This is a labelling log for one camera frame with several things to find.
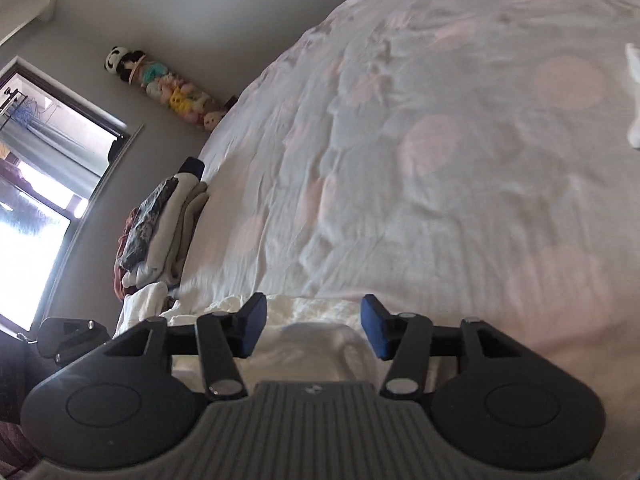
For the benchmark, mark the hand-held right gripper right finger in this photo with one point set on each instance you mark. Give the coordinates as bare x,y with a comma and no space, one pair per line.
377,327

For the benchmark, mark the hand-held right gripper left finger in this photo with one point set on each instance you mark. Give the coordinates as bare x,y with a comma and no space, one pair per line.
255,327

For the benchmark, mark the white muslin garment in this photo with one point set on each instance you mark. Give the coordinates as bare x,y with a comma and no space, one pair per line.
145,300
310,340

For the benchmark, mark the stack of folded clothes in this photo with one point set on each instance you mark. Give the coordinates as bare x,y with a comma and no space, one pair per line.
167,240

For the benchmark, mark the rust red garment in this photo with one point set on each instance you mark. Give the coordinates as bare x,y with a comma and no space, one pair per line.
120,285

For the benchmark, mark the beige folded garment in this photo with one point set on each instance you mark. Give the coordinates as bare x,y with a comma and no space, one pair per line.
192,220

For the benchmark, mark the dark floral folded garment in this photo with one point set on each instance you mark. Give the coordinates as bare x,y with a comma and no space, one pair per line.
145,220

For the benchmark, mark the navy blue cloth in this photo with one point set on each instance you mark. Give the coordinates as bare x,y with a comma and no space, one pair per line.
191,169

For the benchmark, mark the bed with pink dotted sheet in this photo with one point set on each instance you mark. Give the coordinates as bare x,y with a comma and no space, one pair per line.
450,160

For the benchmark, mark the window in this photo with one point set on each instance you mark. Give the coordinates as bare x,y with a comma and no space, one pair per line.
45,125

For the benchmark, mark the tube of plush toys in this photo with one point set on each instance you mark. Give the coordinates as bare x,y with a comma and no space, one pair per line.
175,95

